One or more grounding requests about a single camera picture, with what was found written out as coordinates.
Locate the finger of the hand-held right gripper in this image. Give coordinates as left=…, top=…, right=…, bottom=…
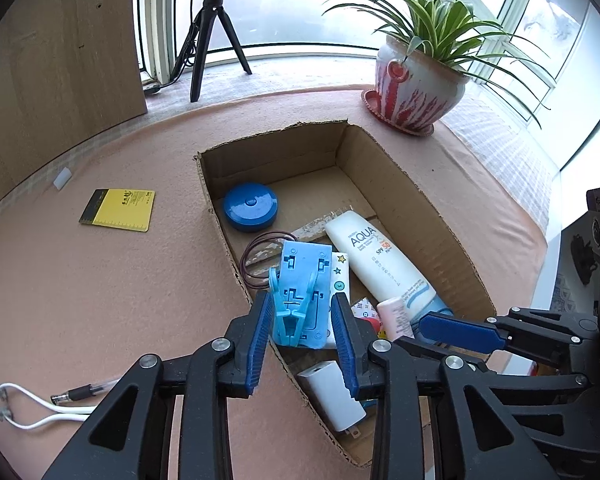
left=392, top=336, right=591, bottom=411
left=418, top=306, right=600, bottom=363

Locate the black tripod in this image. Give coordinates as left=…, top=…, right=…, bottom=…
left=172, top=0, right=253, bottom=103

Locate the red pot saucer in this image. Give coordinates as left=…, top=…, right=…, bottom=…
left=361, top=87, right=435, bottom=137

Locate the bundle of brown hair ties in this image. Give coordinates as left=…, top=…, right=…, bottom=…
left=240, top=231, right=297, bottom=291

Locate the white wall charger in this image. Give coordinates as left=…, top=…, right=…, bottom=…
left=296, top=360, right=368, bottom=441

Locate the clear gel pen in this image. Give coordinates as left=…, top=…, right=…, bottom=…
left=50, top=377, right=123, bottom=406

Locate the blue round tape measure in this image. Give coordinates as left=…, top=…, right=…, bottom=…
left=223, top=182, right=279, bottom=232

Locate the cardboard box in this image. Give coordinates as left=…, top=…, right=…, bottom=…
left=194, top=119, right=498, bottom=468

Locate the green spider plant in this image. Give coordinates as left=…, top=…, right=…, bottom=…
left=322, top=0, right=556, bottom=128

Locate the oak laminate board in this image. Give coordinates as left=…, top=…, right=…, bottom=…
left=0, top=0, right=148, bottom=221

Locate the blue phone stand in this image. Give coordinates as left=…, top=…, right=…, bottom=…
left=279, top=240, right=333, bottom=351

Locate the white starred tissue packet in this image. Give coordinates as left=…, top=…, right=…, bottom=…
left=322, top=251, right=353, bottom=351

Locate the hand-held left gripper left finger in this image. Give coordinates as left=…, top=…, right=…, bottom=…
left=42, top=290, right=276, bottom=480

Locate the yellow black notepad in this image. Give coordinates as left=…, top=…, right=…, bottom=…
left=78, top=188, right=157, bottom=232

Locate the black ring light cable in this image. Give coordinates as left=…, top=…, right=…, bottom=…
left=144, top=0, right=203, bottom=95

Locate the blue plastic clip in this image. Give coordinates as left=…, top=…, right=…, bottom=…
left=269, top=266, right=322, bottom=347

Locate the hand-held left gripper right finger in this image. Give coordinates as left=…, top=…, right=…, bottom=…
left=330, top=292, right=563, bottom=480

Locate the small pink cream tube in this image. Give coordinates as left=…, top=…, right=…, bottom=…
left=377, top=297, right=416, bottom=341

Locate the white blue sunscreen tube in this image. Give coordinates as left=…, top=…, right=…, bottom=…
left=324, top=210, right=453, bottom=333

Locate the white grey roller massager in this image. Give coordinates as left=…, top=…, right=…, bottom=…
left=0, top=379, right=98, bottom=431

